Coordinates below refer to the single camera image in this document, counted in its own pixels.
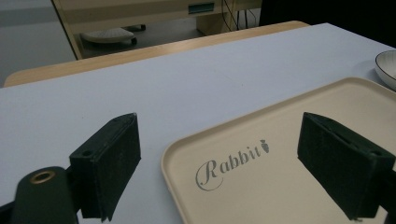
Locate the beige plastic tray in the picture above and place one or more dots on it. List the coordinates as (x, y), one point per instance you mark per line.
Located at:
(280, 186)

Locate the white bowl with dark rim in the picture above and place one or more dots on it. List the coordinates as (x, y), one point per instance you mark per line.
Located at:
(387, 68)

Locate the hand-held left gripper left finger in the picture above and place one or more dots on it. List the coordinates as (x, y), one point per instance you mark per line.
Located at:
(106, 168)

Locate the beige desk with drawer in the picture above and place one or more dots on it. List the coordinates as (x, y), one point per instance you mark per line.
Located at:
(130, 12)

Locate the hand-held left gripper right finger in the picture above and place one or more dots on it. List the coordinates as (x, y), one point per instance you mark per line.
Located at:
(339, 168)

